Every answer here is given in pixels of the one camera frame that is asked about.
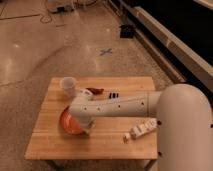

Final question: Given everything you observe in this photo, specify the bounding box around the long metal rail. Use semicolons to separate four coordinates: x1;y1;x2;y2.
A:
106;0;213;94

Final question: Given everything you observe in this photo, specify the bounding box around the translucent plastic cup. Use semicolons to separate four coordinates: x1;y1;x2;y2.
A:
59;77;76;97

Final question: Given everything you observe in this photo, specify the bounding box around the black striped rectangular block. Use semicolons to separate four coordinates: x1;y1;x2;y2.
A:
109;93;119;99

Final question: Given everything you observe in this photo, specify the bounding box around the black box on floor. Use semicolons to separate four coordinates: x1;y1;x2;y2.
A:
120;25;135;38

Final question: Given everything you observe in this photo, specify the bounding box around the white plastic bottle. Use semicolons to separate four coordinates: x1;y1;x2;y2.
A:
123;118;157;142

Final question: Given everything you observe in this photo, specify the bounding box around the dark brown food piece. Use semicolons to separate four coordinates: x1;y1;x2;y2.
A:
86;88;104;95

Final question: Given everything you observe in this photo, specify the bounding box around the wooden table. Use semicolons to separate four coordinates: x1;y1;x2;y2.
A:
25;78;157;163

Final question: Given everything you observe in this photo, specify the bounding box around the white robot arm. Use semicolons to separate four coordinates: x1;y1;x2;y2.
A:
69;84;213;171

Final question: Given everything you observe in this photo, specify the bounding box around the orange ceramic bowl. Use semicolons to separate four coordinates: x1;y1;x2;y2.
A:
59;107;85;135

